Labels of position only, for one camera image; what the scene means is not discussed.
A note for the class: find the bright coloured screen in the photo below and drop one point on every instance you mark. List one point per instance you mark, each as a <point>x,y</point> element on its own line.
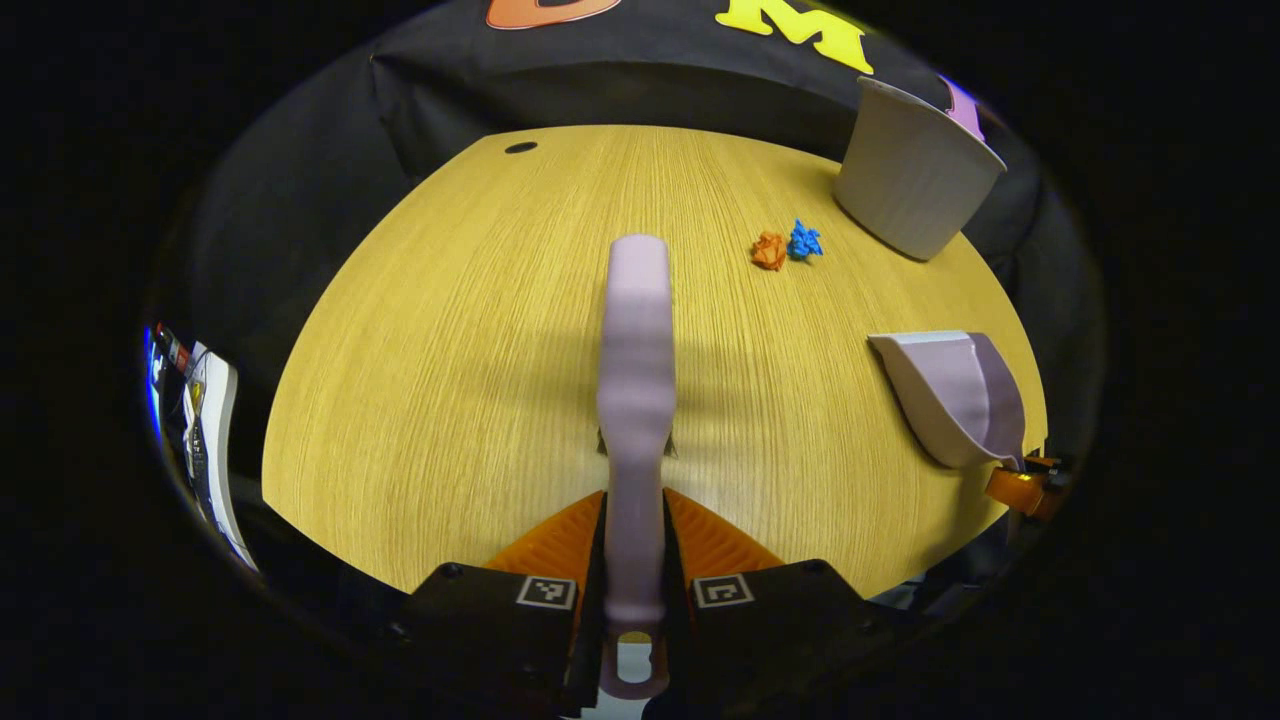
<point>160,370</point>

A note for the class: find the wooden desktop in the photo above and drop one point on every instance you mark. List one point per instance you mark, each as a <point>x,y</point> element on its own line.
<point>450,350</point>

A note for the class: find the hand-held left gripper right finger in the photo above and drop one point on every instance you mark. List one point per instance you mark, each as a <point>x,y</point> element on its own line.
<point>770,630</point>

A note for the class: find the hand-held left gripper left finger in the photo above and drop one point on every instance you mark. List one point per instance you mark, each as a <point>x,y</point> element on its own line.
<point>480,620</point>

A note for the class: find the light purple small broom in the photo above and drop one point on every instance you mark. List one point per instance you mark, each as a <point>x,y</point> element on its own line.
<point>637,350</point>

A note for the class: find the white grey object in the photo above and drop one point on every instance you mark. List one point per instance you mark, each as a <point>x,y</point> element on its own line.
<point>222,450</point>

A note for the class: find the black backdrop cloth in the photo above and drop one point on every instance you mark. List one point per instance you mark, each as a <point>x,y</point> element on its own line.
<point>620,90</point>

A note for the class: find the orange paper trash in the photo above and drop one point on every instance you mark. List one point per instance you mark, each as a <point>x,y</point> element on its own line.
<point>769,251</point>

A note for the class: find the grey garbage bin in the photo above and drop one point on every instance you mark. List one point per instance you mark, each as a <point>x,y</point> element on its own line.
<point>915,190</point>

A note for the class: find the blue paper trash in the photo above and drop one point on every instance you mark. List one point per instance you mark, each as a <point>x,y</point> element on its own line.
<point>804,241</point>

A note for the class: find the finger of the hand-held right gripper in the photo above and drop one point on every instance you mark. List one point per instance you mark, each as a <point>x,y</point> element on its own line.
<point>1020,490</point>

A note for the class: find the light purple dustpan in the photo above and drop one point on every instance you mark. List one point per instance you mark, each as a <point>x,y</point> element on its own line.
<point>950,400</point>

